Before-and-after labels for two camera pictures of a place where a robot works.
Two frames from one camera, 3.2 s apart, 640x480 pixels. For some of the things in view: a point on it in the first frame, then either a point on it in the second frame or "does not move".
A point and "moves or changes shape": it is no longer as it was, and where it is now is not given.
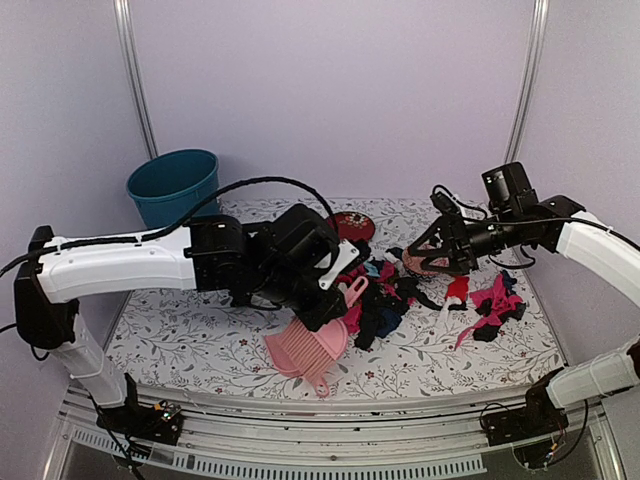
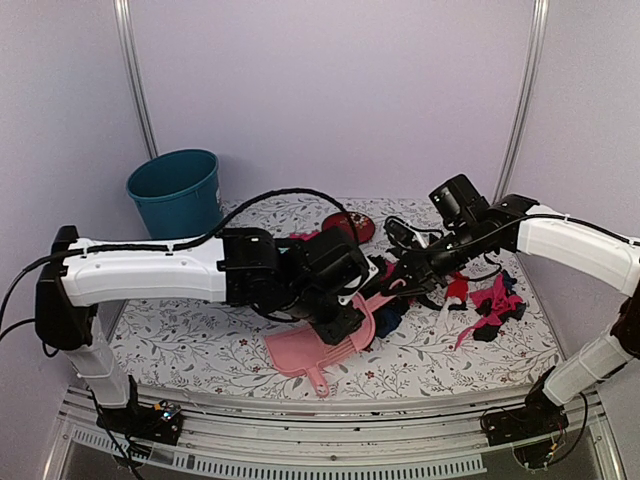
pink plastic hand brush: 353,292 moves or changes shape
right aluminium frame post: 530,84 does not move
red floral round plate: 353,225 does not move
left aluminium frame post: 123,10 does not move
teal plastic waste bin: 168,186 does not move
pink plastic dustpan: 299,351 moves or changes shape
